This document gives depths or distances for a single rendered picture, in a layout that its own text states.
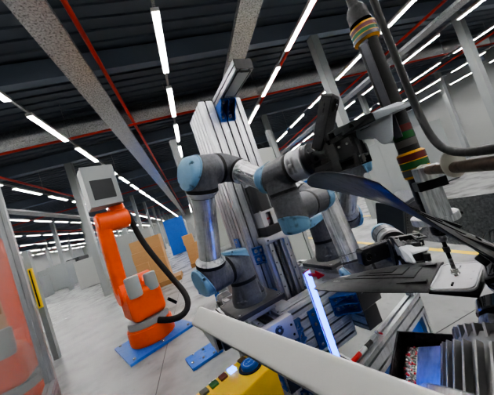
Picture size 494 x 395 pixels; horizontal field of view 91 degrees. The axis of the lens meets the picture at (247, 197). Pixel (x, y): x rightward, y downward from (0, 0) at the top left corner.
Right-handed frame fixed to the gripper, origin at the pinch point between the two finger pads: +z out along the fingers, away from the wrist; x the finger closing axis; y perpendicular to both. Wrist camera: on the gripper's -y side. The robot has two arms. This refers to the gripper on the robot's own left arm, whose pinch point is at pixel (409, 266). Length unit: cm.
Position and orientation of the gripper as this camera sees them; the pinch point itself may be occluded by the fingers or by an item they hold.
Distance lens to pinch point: 66.0
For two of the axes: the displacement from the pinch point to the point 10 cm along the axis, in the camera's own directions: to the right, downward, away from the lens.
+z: -2.9, 0.6, -9.5
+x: 2.3, 9.7, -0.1
